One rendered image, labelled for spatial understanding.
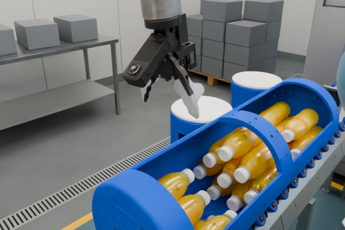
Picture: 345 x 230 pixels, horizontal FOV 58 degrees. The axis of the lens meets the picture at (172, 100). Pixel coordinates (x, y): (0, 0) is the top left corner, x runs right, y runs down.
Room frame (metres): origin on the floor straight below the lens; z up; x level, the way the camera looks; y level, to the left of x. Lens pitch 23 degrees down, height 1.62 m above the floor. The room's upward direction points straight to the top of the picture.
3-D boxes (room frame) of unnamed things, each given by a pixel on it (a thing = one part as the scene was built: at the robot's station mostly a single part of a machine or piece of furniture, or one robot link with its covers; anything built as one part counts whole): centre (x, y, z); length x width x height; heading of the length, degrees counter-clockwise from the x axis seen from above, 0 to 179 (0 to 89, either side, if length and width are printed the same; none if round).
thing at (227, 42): (4.60, -0.84, 0.59); 1.20 x 0.80 x 1.19; 45
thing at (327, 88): (1.40, -0.78, 1.00); 0.10 x 0.04 x 0.15; 47
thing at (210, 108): (1.28, -0.13, 1.03); 0.28 x 0.28 x 0.01
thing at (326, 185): (1.96, -1.20, 0.31); 0.06 x 0.06 x 0.63; 47
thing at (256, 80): (1.66, -0.48, 1.03); 0.28 x 0.28 x 0.01
